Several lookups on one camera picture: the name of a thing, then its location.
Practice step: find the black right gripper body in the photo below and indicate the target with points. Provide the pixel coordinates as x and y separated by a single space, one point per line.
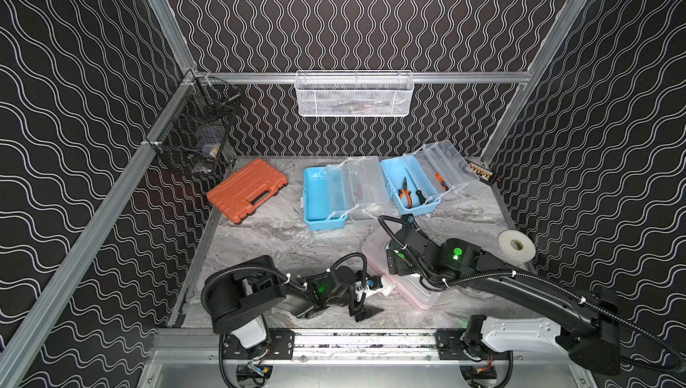
398 267

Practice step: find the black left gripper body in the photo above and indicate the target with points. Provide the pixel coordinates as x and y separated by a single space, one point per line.
362 299

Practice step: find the blue toolbox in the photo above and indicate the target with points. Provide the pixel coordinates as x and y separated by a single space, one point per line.
420 167
354 190

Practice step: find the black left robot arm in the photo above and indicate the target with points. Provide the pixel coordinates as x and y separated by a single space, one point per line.
237 298

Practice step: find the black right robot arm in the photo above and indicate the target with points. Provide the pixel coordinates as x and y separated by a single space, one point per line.
589 322

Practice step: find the orange screwdriver in tray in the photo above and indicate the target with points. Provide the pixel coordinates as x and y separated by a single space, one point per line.
442 181

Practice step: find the white tape roll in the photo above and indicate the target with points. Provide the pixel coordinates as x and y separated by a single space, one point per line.
516 246

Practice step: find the screwdriver bit holder box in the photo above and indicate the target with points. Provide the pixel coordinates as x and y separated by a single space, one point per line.
484 174

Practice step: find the red plastic tool case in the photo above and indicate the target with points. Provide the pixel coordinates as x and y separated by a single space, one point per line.
239 196

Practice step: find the black handled screwdriver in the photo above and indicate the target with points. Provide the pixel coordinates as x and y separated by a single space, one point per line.
420 197

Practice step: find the orange handled pliers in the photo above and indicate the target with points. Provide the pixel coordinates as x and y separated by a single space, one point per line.
405 194

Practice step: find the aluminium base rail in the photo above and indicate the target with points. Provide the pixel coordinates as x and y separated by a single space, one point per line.
351 345

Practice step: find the white wire mesh basket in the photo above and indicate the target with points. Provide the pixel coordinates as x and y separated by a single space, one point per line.
359 94

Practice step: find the black wire basket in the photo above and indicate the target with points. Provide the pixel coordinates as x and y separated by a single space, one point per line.
196 141

